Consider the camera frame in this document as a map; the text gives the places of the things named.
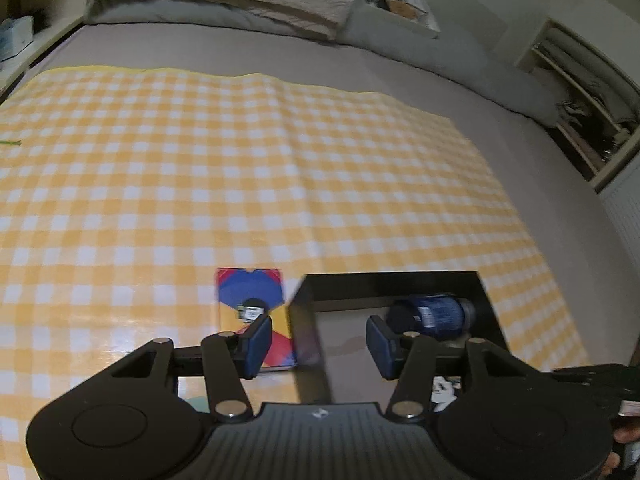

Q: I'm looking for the folded grey bedding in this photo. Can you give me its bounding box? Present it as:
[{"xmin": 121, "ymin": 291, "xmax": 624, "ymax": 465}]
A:
[{"xmin": 532, "ymin": 25, "xmax": 640, "ymax": 128}]

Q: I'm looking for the grey duvet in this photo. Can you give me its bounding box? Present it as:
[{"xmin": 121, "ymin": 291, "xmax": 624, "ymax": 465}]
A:
[{"xmin": 85, "ymin": 5, "xmax": 558, "ymax": 128}]

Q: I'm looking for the colourful card box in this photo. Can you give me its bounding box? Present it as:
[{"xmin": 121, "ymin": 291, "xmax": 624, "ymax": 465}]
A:
[{"xmin": 216, "ymin": 267, "xmax": 301, "ymax": 373}]

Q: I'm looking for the pale green tissue box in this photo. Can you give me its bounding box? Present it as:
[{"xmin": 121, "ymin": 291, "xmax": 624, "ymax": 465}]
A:
[{"xmin": 0, "ymin": 16, "xmax": 35, "ymax": 63}]

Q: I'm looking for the dark blue bottle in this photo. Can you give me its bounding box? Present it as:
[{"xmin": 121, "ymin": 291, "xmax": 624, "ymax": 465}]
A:
[{"xmin": 385, "ymin": 294, "xmax": 476, "ymax": 343}]

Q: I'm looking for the person's right hand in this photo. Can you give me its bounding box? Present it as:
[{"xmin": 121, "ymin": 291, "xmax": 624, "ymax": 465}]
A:
[{"xmin": 600, "ymin": 428, "xmax": 640, "ymax": 477}]

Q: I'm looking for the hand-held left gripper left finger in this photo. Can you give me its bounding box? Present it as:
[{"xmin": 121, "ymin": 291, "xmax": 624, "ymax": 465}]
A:
[{"xmin": 102, "ymin": 317, "xmax": 273, "ymax": 421}]

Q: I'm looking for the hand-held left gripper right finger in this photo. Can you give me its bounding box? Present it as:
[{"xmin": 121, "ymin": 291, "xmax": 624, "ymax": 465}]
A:
[{"xmin": 366, "ymin": 315, "xmax": 543, "ymax": 420}]

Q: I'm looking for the wooden shelf unit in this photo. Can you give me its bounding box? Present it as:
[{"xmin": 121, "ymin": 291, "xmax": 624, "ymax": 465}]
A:
[{"xmin": 0, "ymin": 0, "xmax": 93, "ymax": 106}]

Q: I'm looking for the white shelf unit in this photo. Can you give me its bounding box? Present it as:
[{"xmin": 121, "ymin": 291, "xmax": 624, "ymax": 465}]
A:
[{"xmin": 515, "ymin": 15, "xmax": 640, "ymax": 191}]

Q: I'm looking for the black cardboard box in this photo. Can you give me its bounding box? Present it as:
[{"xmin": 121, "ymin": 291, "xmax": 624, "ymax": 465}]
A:
[{"xmin": 287, "ymin": 271, "xmax": 511, "ymax": 403}]

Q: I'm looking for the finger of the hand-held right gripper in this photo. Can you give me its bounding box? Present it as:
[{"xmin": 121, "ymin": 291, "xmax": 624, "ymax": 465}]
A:
[{"xmin": 552, "ymin": 364, "xmax": 640, "ymax": 406}]

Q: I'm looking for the yellow checked mat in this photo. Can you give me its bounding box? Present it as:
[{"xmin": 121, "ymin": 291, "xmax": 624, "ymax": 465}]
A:
[{"xmin": 0, "ymin": 65, "xmax": 591, "ymax": 428}]

